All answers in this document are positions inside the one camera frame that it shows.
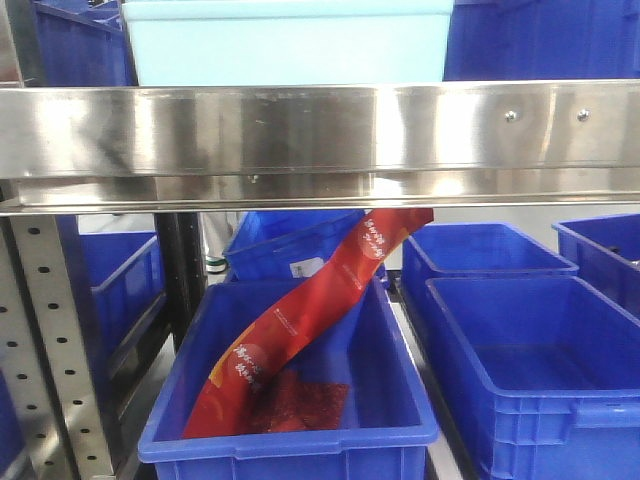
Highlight tilted blue crate back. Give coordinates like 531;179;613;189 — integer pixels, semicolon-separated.
224;209;365;281

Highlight dark blue crate upper far right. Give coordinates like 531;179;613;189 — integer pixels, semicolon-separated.
444;1;639;81

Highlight blue crate front right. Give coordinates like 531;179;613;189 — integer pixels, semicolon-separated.
421;277;639;479

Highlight dark blue crate upper far left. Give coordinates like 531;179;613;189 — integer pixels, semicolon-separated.
33;1;135;87

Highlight dark blue crate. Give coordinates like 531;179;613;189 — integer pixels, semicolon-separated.
444;1;639;81
33;1;135;87

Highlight blue crate back right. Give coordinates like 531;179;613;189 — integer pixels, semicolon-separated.
400;223;579;314

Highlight stainless beam right shelf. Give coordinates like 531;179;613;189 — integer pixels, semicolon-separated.
1;80;639;216

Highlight perforated metal shelf post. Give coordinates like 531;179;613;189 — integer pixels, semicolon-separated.
1;215;126;479

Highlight red snack package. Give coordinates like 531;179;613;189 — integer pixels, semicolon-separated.
182;208;434;439

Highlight light blue bin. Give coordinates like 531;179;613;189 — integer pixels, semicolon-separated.
122;1;454;86

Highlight black shelf upright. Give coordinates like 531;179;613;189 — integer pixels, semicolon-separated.
154;213;207;351

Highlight blue crate left shelf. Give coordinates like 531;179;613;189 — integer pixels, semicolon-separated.
79;230;169;374

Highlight blue crate with package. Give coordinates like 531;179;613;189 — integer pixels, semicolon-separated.
138;281;438;479

